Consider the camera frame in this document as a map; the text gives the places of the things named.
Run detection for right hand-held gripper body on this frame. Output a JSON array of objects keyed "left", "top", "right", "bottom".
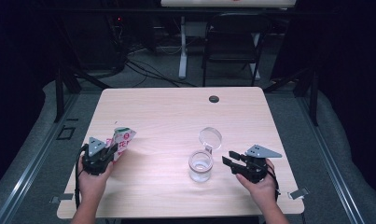
[{"left": 230, "top": 143, "right": 284, "bottom": 184}]

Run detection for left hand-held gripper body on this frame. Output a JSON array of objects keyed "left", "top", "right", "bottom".
[{"left": 80, "top": 136, "right": 116, "bottom": 177}]

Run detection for pink and white snack bag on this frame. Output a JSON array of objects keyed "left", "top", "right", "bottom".
[{"left": 105, "top": 126, "right": 137, "bottom": 162}]

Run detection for clear glass jar with lid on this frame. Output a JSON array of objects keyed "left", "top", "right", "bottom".
[{"left": 188, "top": 126, "right": 223, "bottom": 184}]

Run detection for person's right hand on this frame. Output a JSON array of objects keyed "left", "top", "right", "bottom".
[{"left": 235, "top": 158, "right": 281, "bottom": 213}]

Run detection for person's left hand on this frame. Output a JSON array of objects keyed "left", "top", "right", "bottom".
[{"left": 77, "top": 154, "right": 116, "bottom": 201}]

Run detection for grey tape piece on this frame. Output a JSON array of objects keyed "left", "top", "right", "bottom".
[
  {"left": 50, "top": 192, "right": 75, "bottom": 205},
  {"left": 287, "top": 187, "right": 311, "bottom": 201}
]

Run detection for black metal stand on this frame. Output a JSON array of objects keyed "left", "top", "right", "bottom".
[
  {"left": 263, "top": 65, "right": 321, "bottom": 127},
  {"left": 52, "top": 60, "right": 113, "bottom": 124}
]

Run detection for dark equipment with red light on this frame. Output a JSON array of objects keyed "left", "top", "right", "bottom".
[{"left": 106, "top": 12, "right": 128, "bottom": 64}]

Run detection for black folding chair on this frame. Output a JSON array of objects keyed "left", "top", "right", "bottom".
[{"left": 202, "top": 12, "right": 272, "bottom": 88}]

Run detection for white background desk top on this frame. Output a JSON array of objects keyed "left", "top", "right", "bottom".
[{"left": 160, "top": 0, "right": 298, "bottom": 8}]

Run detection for right hand-held gripper black cable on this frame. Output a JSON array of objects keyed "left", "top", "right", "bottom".
[{"left": 264, "top": 162, "right": 282, "bottom": 201}]

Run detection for hand-held gripper black cable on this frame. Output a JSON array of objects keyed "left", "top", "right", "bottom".
[
  {"left": 74, "top": 143, "right": 90, "bottom": 210},
  {"left": 264, "top": 162, "right": 282, "bottom": 201}
]

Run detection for left hand-held gripper black cable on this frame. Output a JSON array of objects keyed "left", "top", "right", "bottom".
[{"left": 74, "top": 143, "right": 90, "bottom": 210}]

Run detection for aluminium floor rail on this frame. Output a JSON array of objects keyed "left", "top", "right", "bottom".
[
  {"left": 295, "top": 95, "right": 367, "bottom": 224},
  {"left": 0, "top": 92, "right": 81, "bottom": 224}
]

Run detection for black floor cables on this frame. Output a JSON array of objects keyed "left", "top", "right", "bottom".
[{"left": 123, "top": 58, "right": 197, "bottom": 89}]

